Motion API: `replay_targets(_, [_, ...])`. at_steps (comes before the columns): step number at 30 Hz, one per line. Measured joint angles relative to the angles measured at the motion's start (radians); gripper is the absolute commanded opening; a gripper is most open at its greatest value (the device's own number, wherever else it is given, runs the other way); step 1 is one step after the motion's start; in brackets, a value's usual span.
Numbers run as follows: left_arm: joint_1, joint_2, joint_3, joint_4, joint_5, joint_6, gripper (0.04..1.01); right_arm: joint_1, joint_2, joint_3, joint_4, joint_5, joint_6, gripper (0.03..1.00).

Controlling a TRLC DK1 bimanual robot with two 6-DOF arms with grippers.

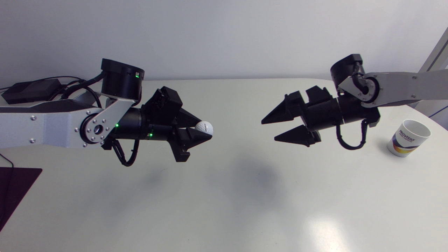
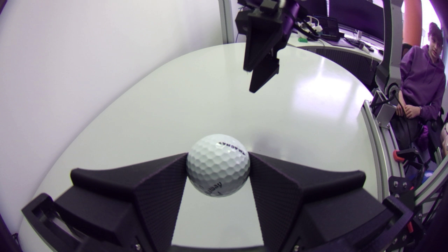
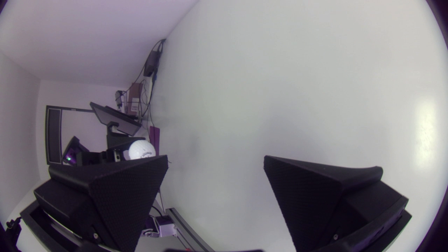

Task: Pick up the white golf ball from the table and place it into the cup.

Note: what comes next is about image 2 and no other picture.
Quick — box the dark monitor screen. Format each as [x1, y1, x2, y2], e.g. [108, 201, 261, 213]
[328, 0, 385, 41]

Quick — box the white golf ball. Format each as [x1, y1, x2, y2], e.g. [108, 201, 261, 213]
[186, 134, 251, 197]

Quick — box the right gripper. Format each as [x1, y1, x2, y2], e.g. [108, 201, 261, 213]
[235, 0, 300, 93]

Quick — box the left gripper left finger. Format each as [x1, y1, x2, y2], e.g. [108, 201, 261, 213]
[54, 153, 189, 252]

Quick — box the person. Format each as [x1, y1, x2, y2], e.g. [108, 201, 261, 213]
[395, 22, 448, 158]

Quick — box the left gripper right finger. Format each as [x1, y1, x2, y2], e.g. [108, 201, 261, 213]
[248, 152, 387, 252]

